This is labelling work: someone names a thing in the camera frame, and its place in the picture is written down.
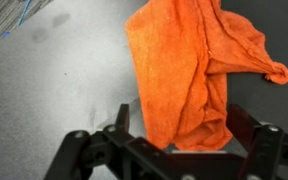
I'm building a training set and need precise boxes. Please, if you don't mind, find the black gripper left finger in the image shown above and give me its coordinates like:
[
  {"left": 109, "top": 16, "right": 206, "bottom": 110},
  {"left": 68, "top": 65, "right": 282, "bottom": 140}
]
[{"left": 43, "top": 103, "right": 142, "bottom": 180}]

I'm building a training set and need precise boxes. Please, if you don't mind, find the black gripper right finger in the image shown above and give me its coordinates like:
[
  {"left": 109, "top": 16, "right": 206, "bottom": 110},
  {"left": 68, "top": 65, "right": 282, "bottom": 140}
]
[{"left": 226, "top": 103, "right": 288, "bottom": 180}]

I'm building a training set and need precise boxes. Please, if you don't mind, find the orange towel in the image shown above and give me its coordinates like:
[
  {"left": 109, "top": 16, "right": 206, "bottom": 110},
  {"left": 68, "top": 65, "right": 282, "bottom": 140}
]
[{"left": 124, "top": 0, "right": 288, "bottom": 152}]

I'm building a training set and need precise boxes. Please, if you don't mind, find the blue floor cable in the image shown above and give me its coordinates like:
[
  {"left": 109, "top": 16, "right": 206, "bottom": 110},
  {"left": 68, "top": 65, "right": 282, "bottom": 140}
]
[{"left": 16, "top": 0, "right": 33, "bottom": 28}]

